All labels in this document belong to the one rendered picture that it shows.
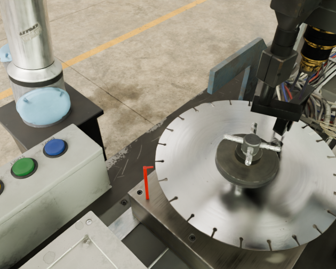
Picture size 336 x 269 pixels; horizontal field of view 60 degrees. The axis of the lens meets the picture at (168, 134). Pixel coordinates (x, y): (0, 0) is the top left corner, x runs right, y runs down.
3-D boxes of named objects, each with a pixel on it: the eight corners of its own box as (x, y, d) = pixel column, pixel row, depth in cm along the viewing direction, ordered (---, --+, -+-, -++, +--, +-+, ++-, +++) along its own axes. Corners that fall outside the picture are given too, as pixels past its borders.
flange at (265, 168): (223, 188, 49) (225, 179, 47) (209, 139, 56) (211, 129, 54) (287, 182, 50) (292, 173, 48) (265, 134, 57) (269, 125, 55)
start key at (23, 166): (22, 183, 56) (18, 177, 55) (12, 171, 58) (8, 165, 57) (40, 171, 58) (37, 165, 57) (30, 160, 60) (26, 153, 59)
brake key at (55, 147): (53, 162, 60) (50, 156, 58) (43, 151, 62) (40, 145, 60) (70, 151, 62) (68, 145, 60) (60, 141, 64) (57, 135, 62)
